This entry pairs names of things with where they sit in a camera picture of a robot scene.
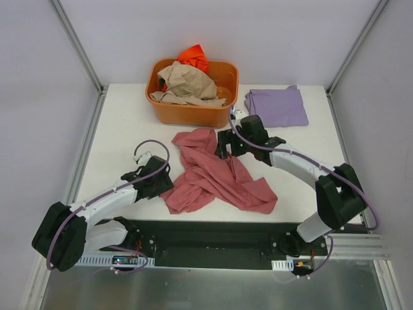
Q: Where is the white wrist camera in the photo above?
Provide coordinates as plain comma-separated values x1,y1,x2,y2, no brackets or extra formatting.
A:
133,151,152,165
230,108,248,121

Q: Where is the left white cable duct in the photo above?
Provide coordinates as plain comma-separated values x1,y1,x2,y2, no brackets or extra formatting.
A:
76,254,155,269

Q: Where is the right white cable duct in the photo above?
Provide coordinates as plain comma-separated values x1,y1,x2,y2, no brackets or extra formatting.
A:
271,259,294,272

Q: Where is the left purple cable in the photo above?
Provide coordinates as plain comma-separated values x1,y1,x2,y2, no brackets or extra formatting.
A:
46,139,171,271

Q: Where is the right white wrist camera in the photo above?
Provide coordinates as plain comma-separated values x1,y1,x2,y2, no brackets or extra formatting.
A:
230,108,248,121

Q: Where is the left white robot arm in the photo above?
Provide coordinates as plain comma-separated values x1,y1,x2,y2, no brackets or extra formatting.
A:
32,152,173,272

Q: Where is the folded purple t-shirt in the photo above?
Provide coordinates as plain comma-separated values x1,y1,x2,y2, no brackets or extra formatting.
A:
244,85,309,128

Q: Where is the orange plastic basket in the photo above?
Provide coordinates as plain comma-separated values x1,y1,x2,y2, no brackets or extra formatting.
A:
145,58,239,128

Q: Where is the aluminium frame rail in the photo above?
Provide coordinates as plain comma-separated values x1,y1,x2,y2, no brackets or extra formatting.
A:
331,234,390,260

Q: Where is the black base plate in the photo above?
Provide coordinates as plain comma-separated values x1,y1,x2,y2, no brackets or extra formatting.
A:
119,220,328,270

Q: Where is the purple cable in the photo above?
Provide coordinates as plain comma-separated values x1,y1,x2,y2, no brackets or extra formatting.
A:
46,139,171,271
227,105,381,231

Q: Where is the aluminium frame post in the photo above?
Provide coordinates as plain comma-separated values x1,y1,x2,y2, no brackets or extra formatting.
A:
48,0,104,94
326,0,390,98

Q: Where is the beige t-shirt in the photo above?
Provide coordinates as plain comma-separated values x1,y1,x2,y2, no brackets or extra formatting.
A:
150,61,227,108

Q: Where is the orange t-shirt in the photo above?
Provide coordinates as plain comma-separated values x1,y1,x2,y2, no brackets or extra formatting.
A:
176,44,209,74

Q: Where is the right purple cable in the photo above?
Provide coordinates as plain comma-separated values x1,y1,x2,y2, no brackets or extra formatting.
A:
227,105,381,231

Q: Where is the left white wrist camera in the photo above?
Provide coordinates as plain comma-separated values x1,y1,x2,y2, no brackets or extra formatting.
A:
133,151,152,165

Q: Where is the right aluminium frame post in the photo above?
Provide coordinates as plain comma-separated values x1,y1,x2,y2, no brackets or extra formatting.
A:
326,0,390,98

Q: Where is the dark green t-shirt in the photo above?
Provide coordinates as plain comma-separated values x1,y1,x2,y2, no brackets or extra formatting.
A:
159,78,168,92

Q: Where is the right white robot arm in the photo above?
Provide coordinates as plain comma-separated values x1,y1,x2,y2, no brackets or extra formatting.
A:
216,110,368,255

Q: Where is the pink t-shirt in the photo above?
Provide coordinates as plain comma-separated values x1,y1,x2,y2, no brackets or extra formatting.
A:
161,129,278,214

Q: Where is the left aluminium frame post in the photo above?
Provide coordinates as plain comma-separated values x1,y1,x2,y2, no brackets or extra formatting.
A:
48,0,104,94

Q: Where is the white cable duct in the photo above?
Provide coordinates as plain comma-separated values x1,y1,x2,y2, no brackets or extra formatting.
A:
76,254,155,269
271,259,294,272

